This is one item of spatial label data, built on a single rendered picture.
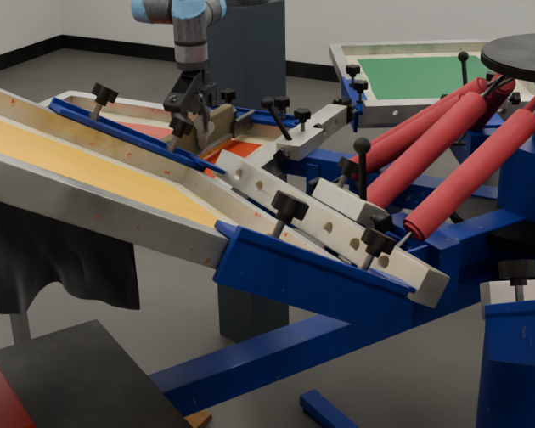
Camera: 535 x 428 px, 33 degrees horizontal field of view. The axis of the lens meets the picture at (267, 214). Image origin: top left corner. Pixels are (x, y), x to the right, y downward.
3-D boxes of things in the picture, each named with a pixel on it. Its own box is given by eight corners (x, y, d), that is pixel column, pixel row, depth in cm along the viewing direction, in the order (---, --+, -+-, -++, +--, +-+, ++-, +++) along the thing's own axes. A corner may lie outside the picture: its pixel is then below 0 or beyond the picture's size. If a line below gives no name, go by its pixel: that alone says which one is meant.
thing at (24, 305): (-4, 315, 237) (-30, 166, 220) (6, 308, 240) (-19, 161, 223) (137, 357, 217) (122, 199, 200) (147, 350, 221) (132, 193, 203)
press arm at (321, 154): (282, 173, 201) (281, 152, 199) (293, 165, 205) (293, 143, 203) (352, 186, 193) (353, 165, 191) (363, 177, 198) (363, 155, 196)
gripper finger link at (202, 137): (222, 144, 216) (214, 107, 213) (210, 152, 211) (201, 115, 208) (211, 144, 217) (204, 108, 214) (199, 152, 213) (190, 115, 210)
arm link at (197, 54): (195, 47, 200) (166, 44, 204) (196, 68, 202) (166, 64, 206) (213, 41, 206) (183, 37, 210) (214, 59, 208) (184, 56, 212)
